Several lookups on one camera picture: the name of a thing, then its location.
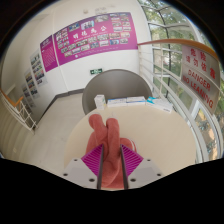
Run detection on white warning sign red letters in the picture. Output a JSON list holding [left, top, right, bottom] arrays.
[[180, 44, 221, 114]]

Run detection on white photo poster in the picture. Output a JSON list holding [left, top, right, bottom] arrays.
[[29, 49, 46, 86], [23, 68, 36, 98], [20, 83, 32, 105]]

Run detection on narrow magenta text poster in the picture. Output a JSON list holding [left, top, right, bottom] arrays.
[[39, 34, 59, 73]]

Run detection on green exit sign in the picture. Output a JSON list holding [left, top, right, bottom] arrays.
[[89, 68, 104, 75]]

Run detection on white railing with orange handrail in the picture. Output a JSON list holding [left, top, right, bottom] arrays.
[[136, 38, 224, 164]]

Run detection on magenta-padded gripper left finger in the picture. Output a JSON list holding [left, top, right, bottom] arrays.
[[62, 143, 105, 190]]

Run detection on wide magenta photo poster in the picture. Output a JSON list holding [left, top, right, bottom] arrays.
[[53, 12, 139, 66]]

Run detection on pink terry towel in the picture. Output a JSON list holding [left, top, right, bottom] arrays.
[[87, 113, 137, 190]]

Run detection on flat white and blue box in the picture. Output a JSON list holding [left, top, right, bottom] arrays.
[[145, 96, 174, 113]]

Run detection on white-framed glass window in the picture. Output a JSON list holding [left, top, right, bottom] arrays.
[[138, 0, 224, 161]]

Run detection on small upright white box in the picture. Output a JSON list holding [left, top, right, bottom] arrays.
[[93, 94, 107, 110]]

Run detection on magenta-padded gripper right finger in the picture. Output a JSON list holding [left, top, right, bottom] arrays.
[[119, 143, 163, 190]]

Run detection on white stair railing orange handrail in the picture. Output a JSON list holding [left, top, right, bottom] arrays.
[[0, 88, 38, 134]]

